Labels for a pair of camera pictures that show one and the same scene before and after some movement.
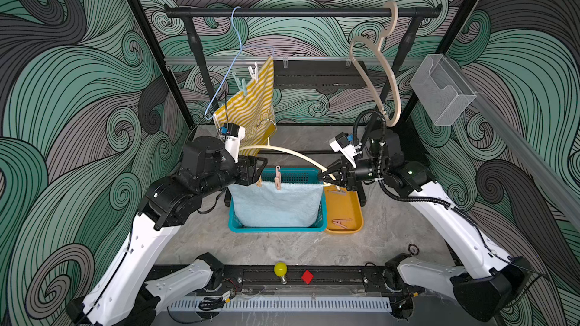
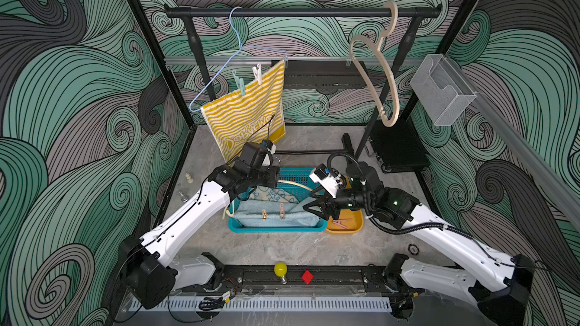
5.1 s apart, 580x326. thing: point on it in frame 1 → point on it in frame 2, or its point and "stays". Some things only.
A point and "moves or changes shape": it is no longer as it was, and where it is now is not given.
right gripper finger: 335,170 → 319,193
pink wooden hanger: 377,41 stays
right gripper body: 350,179 → 346,199
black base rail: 230,280 stays
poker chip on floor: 413,249 stays
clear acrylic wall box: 442,92 stays
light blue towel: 263,206 moves or changes shape
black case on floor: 414,148 stays
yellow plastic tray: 343,212 stays
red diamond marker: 307,277 stays
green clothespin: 242,86 stays
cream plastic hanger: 308,156 → 282,181
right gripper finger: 331,180 → 319,210
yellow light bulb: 281,270 stays
